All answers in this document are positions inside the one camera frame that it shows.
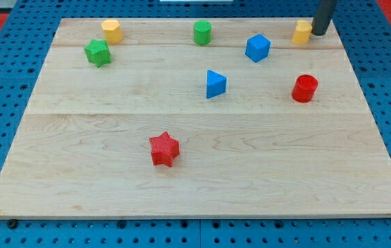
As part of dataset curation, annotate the yellow hexagonal block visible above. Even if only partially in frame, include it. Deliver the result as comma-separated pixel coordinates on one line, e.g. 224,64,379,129
101,19,123,44

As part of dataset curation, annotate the green cylinder block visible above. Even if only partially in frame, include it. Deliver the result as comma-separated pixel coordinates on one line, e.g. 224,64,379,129
193,20,212,45

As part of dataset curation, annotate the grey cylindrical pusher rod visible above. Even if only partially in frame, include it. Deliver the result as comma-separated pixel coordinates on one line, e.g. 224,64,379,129
312,0,338,37

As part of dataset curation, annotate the green star block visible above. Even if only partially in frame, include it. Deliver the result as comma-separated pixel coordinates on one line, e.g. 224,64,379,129
84,39,112,68

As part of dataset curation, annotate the yellow rounded block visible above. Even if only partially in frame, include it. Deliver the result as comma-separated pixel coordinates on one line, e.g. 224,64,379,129
292,19,313,45

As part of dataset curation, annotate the blue cube block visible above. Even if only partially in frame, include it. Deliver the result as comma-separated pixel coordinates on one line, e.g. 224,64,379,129
245,34,271,63

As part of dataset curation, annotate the red star block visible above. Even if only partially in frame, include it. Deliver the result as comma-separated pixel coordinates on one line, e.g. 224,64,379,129
149,132,180,167

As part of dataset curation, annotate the red cylinder block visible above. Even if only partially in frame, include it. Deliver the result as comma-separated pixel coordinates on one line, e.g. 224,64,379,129
291,74,319,103

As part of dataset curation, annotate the blue triangular prism block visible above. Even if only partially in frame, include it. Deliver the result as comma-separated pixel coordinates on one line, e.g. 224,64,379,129
206,70,227,99

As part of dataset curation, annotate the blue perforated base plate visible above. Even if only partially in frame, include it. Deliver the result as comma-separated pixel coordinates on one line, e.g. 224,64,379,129
0,1,391,247

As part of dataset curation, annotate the light wooden board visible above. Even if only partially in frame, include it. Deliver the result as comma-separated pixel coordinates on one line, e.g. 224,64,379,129
0,18,391,220

